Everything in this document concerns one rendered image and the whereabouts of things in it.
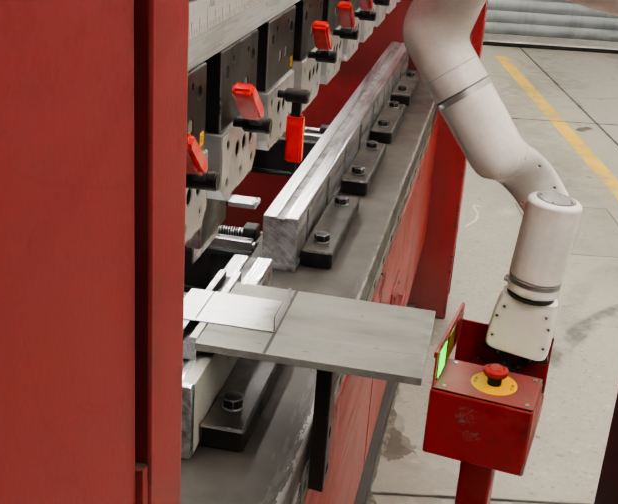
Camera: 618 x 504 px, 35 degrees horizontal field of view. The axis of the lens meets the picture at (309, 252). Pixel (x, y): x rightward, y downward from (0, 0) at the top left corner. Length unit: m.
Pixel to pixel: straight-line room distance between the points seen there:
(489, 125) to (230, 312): 0.52
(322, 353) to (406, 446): 1.70
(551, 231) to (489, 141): 0.16
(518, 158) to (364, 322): 0.44
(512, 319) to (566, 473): 1.28
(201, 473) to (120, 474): 0.93
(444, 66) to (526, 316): 0.41
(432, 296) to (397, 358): 2.39
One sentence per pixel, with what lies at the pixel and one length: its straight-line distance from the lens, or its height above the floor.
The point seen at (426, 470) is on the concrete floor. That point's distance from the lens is 2.75.
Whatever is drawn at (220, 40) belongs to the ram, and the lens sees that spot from 1.02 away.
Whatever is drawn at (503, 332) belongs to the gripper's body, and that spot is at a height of 0.84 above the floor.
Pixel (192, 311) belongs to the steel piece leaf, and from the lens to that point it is 1.22.
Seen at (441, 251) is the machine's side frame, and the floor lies 0.26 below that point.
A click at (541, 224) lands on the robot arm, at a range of 1.53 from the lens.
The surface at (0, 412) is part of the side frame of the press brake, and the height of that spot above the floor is 1.46.
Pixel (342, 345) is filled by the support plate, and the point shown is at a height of 1.00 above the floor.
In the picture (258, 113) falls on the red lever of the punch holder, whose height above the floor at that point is 1.28.
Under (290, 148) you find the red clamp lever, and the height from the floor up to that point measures 1.17.
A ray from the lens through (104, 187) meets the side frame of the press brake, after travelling 0.19.
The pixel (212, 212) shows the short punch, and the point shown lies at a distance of 1.17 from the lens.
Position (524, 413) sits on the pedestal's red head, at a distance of 1.54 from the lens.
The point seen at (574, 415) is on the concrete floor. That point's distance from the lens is 3.12.
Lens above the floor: 1.54
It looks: 23 degrees down
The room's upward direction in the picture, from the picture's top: 4 degrees clockwise
